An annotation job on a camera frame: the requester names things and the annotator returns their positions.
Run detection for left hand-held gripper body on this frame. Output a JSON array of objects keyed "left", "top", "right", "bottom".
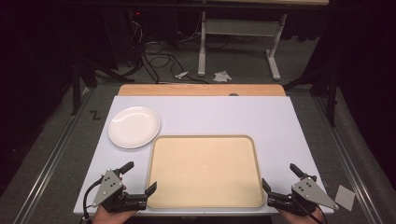
[{"left": 92, "top": 168, "right": 148, "bottom": 214}]

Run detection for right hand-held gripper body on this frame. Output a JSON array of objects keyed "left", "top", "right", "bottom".
[{"left": 266, "top": 175, "right": 340, "bottom": 217}]

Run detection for person's right hand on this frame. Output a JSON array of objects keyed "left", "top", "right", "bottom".
[{"left": 277, "top": 206, "right": 325, "bottom": 224}]

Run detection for person's left hand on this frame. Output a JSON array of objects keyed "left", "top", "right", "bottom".
[{"left": 92, "top": 203, "right": 138, "bottom": 224}]

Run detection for grey square paper piece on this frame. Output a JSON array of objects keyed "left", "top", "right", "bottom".
[{"left": 334, "top": 184, "right": 357, "bottom": 212}]

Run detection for white round plate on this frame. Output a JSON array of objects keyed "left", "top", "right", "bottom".
[{"left": 107, "top": 105, "right": 162, "bottom": 150}]

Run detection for beige plastic tray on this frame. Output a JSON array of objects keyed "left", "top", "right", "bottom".
[{"left": 146, "top": 134, "right": 266, "bottom": 210}]

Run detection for black metal stand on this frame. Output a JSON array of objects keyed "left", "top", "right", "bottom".
[
  {"left": 282, "top": 63, "right": 340, "bottom": 128},
  {"left": 70, "top": 59, "right": 134, "bottom": 117}
]

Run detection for white table cover sheet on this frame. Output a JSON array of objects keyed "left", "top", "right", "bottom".
[{"left": 73, "top": 95, "right": 334, "bottom": 217}]

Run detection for crumpled white paper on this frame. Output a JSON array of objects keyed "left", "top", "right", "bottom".
[{"left": 213, "top": 70, "right": 233, "bottom": 83}]

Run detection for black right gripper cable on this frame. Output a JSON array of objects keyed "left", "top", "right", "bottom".
[{"left": 292, "top": 195, "right": 329, "bottom": 224}]

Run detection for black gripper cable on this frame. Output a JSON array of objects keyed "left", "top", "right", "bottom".
[
  {"left": 79, "top": 175, "right": 105, "bottom": 224},
  {"left": 292, "top": 195, "right": 329, "bottom": 224}
]

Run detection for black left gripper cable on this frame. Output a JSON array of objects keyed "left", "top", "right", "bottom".
[{"left": 79, "top": 175, "right": 105, "bottom": 224}]

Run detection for metal floor rail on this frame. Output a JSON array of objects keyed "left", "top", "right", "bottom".
[
  {"left": 311, "top": 95, "right": 383, "bottom": 224},
  {"left": 12, "top": 87, "right": 95, "bottom": 224}
]

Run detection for black floor cables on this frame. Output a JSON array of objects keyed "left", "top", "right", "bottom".
[{"left": 129, "top": 18, "right": 211, "bottom": 85}]

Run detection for white metal desk frame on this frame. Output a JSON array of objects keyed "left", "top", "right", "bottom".
[{"left": 197, "top": 10, "right": 289, "bottom": 81}]

